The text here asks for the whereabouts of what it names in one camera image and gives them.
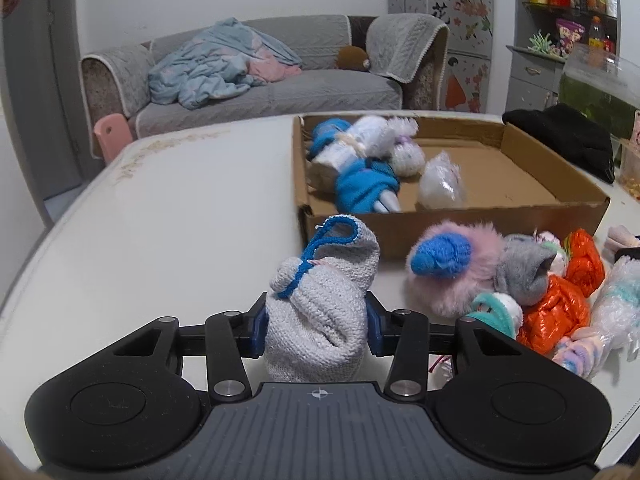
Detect grey knitted sofa throw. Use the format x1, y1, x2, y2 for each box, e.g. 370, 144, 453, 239
366, 14, 449, 82

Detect black knit beanie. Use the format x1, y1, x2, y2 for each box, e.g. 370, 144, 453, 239
501, 103, 616, 184

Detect fridge with flower stickers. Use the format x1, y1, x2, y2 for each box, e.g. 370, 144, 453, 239
387, 0, 495, 113

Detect grey sock roll blue patch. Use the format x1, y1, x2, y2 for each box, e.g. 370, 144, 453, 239
495, 234, 558, 306

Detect pale patterned sock roll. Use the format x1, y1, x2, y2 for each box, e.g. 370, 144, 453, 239
306, 160, 341, 196

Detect light blue blanket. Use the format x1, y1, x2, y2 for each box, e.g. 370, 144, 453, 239
148, 17, 303, 110

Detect clear snack container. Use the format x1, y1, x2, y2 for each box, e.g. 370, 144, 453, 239
618, 137, 640, 191

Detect brown cardboard box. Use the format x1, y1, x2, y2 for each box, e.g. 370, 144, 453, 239
291, 114, 611, 261

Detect white pink patterned sock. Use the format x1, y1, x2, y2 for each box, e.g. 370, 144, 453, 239
537, 230, 571, 276

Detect grey shelf cabinet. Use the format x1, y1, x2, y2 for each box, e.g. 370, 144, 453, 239
506, 0, 621, 113

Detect purple snack bag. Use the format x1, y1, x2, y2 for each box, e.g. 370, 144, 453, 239
556, 18, 586, 56

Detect white fluffy sock purple spots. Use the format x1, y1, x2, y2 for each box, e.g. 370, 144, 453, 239
387, 116, 428, 178

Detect glass fish tank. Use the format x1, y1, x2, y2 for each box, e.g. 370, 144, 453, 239
559, 42, 640, 141

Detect pink cloth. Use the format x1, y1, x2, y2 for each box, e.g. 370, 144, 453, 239
247, 47, 303, 83

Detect white teal fluffy sock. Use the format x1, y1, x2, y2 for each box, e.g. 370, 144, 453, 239
462, 292, 524, 338

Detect pale pink sock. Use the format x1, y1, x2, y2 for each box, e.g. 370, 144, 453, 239
604, 225, 640, 261

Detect pink fluffy sock roll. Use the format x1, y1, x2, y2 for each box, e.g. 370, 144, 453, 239
405, 220, 508, 318

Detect green plant ornament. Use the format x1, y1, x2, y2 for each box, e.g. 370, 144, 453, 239
527, 31, 558, 53

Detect grey sofa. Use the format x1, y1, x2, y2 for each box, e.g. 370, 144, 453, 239
80, 14, 451, 158

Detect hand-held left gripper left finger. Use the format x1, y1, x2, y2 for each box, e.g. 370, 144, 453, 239
112, 292, 268, 403

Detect white knitted sock blue trim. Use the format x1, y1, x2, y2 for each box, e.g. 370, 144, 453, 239
262, 214, 381, 383

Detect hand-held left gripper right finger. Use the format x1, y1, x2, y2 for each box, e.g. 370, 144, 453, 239
365, 292, 526, 403

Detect orange foil packet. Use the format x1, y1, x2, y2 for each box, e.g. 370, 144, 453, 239
564, 228, 606, 298
517, 275, 592, 361

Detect brown plush toy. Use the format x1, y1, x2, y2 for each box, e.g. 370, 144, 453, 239
336, 45, 372, 71

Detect grey door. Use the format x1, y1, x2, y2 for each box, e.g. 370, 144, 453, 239
0, 0, 83, 226

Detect white sock roll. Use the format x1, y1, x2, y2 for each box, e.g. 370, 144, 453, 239
312, 116, 396, 171

